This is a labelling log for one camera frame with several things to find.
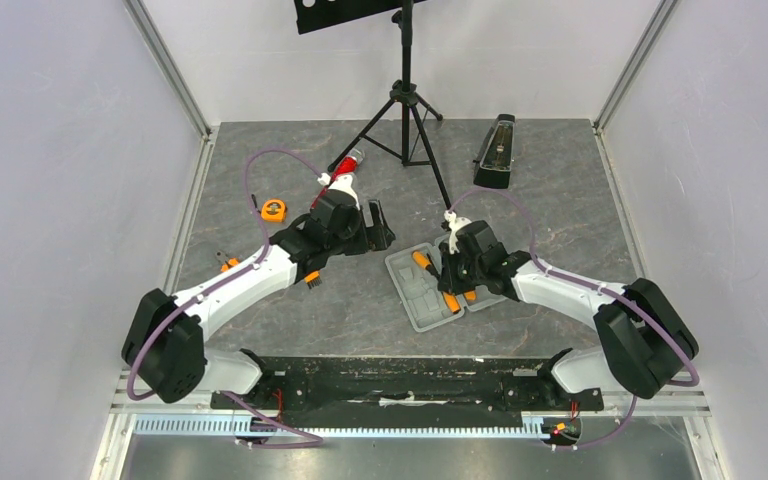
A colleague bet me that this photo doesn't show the orange hex key set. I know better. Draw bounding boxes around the orange hex key set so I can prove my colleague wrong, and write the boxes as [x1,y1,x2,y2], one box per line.
[304,271,322,289]

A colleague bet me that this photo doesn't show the red glitter tube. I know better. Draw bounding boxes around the red glitter tube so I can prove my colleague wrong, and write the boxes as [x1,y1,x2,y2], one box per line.
[311,148,364,208]

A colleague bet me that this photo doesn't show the grey slotted cable duct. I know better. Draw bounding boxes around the grey slotted cable duct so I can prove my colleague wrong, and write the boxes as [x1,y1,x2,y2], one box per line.
[133,413,548,440]

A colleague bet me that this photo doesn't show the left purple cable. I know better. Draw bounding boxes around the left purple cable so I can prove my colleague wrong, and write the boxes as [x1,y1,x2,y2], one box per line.
[125,147,332,450]

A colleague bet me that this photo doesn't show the purple cable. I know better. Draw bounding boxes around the purple cable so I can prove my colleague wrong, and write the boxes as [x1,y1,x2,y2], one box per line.
[446,187,701,452]
[125,147,332,450]

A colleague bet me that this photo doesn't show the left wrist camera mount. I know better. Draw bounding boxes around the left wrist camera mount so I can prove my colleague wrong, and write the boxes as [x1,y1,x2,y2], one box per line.
[317,172,360,209]

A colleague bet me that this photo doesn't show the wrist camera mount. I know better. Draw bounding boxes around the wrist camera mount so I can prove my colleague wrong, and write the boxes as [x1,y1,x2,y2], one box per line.
[317,172,360,209]
[443,210,472,255]

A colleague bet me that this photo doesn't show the grey plastic tool case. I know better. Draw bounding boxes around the grey plastic tool case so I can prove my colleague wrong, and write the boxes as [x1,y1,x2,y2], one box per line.
[385,234,505,333]

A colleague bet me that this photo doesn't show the black tripod stand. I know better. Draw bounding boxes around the black tripod stand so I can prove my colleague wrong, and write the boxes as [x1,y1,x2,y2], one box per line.
[327,0,452,208]

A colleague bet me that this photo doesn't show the orange handled screwdriver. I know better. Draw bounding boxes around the orange handled screwdriver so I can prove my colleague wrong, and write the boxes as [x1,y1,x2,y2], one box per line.
[411,250,439,279]
[442,292,461,315]

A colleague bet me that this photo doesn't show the orange handled pliers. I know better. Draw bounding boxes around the orange handled pliers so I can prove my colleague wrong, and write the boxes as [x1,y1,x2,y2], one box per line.
[214,250,241,273]

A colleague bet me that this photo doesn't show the orange tape measure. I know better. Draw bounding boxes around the orange tape measure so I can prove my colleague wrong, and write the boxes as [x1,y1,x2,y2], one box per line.
[260,198,287,223]

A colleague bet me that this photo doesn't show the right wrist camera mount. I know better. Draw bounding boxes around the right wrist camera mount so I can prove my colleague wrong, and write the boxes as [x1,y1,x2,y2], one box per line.
[443,210,472,255]

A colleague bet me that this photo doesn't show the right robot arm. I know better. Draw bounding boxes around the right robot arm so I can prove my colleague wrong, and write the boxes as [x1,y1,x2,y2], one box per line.
[439,212,699,408]

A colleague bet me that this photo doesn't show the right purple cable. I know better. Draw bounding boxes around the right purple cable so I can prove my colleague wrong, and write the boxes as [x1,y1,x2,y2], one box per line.
[446,187,701,452]

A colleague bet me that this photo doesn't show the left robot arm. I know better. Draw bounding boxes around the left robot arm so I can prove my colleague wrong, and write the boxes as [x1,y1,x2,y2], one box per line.
[121,192,396,408]

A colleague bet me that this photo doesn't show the black perforated stand plate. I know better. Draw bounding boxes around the black perforated stand plate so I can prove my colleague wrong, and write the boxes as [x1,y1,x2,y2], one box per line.
[293,0,422,35]

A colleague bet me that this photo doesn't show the black metronome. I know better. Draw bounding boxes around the black metronome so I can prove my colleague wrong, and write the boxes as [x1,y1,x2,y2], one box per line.
[473,114,516,189]

